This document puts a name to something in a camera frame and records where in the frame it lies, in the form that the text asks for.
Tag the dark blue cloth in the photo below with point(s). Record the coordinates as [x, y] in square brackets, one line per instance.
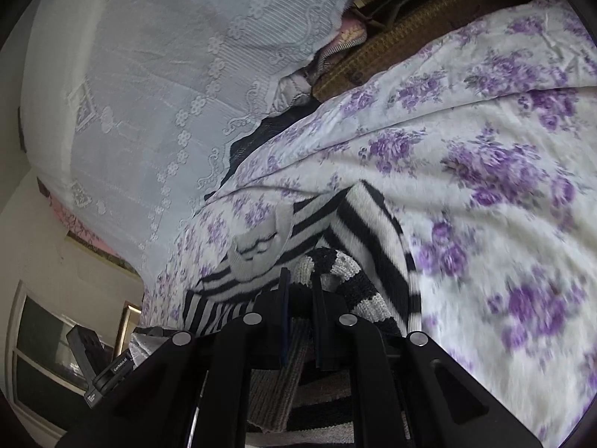
[270, 135]

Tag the purple floral bed sheet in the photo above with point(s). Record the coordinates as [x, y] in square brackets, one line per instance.
[466, 126]

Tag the pink floral fabric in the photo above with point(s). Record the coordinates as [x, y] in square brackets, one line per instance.
[79, 226]

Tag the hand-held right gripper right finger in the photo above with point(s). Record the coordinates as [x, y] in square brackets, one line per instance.
[373, 382]

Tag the white framed window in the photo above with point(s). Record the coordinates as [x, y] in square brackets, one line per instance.
[42, 359]

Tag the pink patterned cloth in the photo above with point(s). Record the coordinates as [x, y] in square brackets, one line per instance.
[345, 39]

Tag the pale grey crumpled cloth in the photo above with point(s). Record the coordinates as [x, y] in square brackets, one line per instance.
[291, 89]

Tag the white lace cover cloth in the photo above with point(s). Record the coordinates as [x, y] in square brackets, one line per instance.
[140, 79]

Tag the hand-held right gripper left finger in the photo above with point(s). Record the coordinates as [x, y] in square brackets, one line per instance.
[224, 382]

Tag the wooden picture frame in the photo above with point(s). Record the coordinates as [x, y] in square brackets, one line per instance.
[128, 326]

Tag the black white striped sweater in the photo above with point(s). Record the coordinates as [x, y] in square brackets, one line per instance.
[373, 238]

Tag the brown woven mat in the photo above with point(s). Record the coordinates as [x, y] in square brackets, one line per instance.
[396, 42]

